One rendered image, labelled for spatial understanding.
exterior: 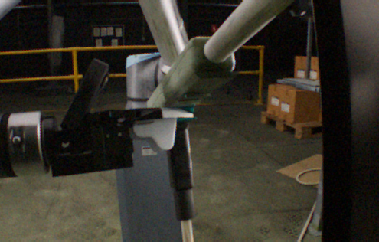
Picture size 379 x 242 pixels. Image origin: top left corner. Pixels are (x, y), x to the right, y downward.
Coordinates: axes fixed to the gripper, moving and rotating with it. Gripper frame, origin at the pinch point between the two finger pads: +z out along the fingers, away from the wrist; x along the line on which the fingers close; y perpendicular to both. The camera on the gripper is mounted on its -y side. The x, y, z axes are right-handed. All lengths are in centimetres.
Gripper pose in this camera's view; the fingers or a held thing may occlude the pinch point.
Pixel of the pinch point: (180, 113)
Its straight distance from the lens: 45.8
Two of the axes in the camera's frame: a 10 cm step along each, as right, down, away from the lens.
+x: 3.0, -1.8, -9.4
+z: 9.4, -1.0, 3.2
